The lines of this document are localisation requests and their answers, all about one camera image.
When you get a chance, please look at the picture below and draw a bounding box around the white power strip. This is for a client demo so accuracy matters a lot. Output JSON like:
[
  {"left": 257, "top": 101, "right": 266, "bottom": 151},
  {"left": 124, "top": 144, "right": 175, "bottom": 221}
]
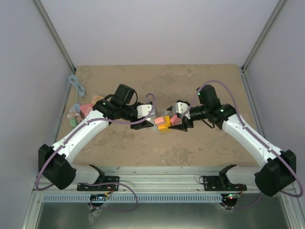
[{"left": 146, "top": 115, "right": 158, "bottom": 132}]

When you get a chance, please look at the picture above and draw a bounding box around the yellow cube socket adapter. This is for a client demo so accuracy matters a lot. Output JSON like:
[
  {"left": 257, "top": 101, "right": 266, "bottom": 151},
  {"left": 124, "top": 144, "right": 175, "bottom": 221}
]
[{"left": 158, "top": 115, "right": 171, "bottom": 133}]

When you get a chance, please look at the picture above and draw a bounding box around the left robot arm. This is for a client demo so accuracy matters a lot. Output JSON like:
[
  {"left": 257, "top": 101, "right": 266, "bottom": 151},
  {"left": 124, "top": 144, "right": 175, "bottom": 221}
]
[{"left": 35, "top": 84, "right": 156, "bottom": 191}]

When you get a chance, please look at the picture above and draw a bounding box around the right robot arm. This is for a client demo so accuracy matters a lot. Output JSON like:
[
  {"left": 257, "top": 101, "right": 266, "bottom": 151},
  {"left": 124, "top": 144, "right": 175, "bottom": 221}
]
[{"left": 167, "top": 84, "right": 296, "bottom": 197}]

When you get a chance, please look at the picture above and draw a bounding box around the light pink plug adapter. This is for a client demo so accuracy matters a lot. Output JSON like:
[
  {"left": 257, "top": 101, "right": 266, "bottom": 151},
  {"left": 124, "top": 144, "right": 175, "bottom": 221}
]
[{"left": 154, "top": 116, "right": 166, "bottom": 126}]

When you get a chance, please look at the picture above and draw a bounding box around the pink cube socket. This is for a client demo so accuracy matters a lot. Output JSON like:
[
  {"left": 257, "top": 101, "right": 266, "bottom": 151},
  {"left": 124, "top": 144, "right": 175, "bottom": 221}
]
[{"left": 80, "top": 103, "right": 93, "bottom": 117}]

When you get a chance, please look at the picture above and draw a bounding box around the green plug adapter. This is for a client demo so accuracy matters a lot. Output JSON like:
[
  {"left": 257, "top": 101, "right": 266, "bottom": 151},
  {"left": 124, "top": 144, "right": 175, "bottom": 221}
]
[{"left": 70, "top": 118, "right": 78, "bottom": 128}]

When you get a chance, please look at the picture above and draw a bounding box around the light blue power strip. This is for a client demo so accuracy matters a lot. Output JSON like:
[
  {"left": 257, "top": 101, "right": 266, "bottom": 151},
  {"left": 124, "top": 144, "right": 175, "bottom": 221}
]
[{"left": 73, "top": 104, "right": 82, "bottom": 124}]

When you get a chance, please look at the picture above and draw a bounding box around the white charger with ribbon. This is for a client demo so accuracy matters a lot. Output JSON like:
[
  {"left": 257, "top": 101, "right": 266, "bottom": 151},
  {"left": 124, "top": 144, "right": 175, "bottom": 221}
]
[{"left": 68, "top": 107, "right": 77, "bottom": 118}]

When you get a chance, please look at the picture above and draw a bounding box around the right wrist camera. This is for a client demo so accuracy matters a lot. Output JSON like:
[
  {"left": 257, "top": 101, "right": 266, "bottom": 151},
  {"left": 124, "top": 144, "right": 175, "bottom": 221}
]
[{"left": 172, "top": 102, "right": 189, "bottom": 118}]

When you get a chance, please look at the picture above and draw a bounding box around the aluminium rail frame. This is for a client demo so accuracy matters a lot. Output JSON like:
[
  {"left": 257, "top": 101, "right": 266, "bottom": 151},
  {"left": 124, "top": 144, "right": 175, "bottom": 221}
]
[{"left": 32, "top": 166, "right": 263, "bottom": 194}]

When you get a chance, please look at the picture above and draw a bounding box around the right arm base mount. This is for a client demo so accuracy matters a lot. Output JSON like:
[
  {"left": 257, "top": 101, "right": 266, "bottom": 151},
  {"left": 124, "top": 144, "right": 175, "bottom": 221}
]
[{"left": 199, "top": 176, "right": 241, "bottom": 191}]

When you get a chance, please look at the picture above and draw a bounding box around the light blue coiled cable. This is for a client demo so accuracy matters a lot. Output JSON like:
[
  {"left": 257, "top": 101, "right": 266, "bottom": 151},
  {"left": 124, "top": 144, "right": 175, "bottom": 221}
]
[{"left": 68, "top": 74, "right": 86, "bottom": 105}]

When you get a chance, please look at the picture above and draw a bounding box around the light blue cable duct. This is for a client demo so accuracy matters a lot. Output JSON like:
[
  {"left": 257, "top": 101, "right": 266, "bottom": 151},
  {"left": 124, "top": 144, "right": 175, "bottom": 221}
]
[{"left": 42, "top": 193, "right": 222, "bottom": 203}]

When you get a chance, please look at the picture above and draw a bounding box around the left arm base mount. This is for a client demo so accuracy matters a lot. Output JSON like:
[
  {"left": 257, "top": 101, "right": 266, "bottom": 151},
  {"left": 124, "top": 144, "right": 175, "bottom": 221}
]
[{"left": 77, "top": 176, "right": 120, "bottom": 192}]

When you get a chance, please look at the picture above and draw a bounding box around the right aluminium corner post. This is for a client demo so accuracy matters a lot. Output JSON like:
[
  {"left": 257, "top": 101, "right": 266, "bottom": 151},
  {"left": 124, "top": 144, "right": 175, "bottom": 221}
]
[{"left": 240, "top": 0, "right": 288, "bottom": 73}]

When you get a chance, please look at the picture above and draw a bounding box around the aluminium corner post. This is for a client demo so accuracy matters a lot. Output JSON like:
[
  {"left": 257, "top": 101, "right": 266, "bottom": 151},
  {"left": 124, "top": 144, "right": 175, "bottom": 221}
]
[
  {"left": 240, "top": 0, "right": 288, "bottom": 73},
  {"left": 32, "top": 0, "right": 76, "bottom": 74}
]

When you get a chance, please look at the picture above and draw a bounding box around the left aluminium corner post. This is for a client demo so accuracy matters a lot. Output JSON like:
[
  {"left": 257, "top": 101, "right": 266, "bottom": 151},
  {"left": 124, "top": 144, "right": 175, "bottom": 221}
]
[{"left": 32, "top": 0, "right": 76, "bottom": 74}]

